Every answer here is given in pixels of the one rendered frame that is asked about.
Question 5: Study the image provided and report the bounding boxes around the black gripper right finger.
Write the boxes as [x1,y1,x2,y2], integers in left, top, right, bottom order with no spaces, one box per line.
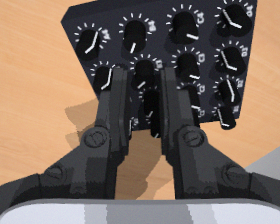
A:
[159,67,280,207]

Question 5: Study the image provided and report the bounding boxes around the black knob box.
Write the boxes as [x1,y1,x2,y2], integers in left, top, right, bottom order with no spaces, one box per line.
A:
[60,0,258,141]

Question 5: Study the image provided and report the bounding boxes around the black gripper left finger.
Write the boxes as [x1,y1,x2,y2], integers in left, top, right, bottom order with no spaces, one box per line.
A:
[0,67,131,215]

